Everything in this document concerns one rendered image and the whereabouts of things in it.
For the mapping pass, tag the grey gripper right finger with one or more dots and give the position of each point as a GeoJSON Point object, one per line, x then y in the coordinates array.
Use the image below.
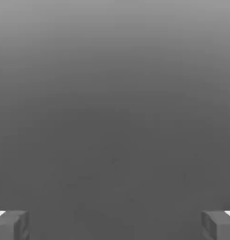
{"type": "Point", "coordinates": [220, 226]}

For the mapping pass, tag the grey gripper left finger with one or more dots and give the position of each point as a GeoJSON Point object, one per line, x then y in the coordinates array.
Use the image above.
{"type": "Point", "coordinates": [9, 226]}

